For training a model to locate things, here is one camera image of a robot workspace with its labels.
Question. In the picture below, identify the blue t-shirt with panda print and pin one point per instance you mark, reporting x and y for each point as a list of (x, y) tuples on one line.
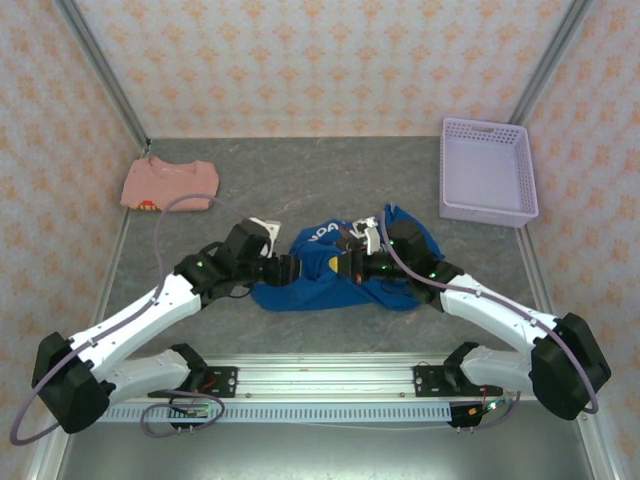
[(310, 295)]

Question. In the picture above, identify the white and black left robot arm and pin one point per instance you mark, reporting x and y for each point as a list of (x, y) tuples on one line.
[(130, 320)]

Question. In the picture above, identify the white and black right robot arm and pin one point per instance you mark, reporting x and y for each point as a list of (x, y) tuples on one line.
[(500, 315)]

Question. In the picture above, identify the folded pink t-shirt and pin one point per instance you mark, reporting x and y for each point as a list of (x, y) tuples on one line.
[(165, 182)]

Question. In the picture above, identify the lavender perforated plastic basket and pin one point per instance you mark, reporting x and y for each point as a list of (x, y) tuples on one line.
[(485, 170)]

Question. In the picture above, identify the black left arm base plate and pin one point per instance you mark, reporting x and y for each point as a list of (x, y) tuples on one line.
[(227, 375)]

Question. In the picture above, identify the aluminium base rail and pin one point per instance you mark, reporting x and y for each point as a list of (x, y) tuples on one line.
[(325, 375)]

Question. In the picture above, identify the aluminium table side rail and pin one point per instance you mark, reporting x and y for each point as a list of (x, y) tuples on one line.
[(531, 260), (118, 245)]

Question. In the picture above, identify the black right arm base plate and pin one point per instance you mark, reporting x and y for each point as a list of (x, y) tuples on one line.
[(425, 385)]

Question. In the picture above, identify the aluminium frame post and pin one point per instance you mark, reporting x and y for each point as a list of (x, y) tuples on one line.
[(100, 65), (550, 55)]

